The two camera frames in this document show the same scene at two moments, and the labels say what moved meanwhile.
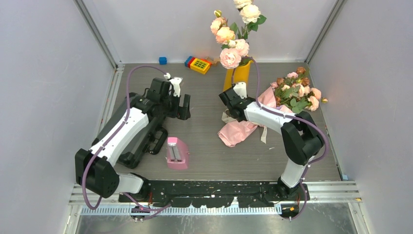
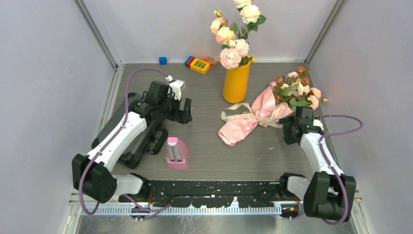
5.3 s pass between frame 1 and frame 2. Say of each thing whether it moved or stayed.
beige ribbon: moved
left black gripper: stayed
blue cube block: stayed
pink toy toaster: stayed
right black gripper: moved
